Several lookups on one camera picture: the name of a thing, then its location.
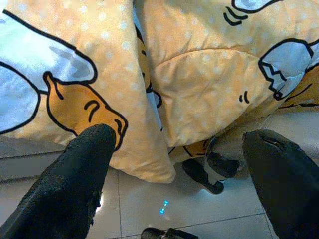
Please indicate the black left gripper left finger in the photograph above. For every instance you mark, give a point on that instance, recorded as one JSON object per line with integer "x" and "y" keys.
{"x": 62, "y": 186}

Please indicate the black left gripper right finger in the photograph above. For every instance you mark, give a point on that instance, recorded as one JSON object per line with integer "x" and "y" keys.
{"x": 286, "y": 186}

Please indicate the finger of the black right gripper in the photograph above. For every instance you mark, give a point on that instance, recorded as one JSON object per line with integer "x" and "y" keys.
{"x": 197, "y": 174}
{"x": 224, "y": 166}

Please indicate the orange cartoon egg duvet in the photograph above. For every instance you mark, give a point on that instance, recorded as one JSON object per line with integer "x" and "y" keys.
{"x": 199, "y": 87}

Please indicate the black robot foot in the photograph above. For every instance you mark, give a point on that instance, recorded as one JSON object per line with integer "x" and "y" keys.
{"x": 174, "y": 235}

